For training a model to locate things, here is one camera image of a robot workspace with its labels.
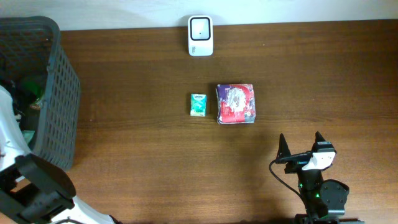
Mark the dark grey plastic basket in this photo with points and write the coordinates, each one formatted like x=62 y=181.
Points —
x=31 y=49

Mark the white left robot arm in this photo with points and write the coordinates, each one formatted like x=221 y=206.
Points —
x=32 y=189

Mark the small green tissue packet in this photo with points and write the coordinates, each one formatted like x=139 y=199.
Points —
x=198 y=105

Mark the red purple tissue pack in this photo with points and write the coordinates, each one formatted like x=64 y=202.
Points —
x=236 y=103

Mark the mint green wipes pack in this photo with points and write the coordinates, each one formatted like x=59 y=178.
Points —
x=28 y=135

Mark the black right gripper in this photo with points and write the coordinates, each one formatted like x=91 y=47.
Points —
x=298 y=158

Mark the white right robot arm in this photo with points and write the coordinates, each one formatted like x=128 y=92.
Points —
x=324 y=200

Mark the green lid jar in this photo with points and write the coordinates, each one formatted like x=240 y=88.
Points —
x=33 y=93

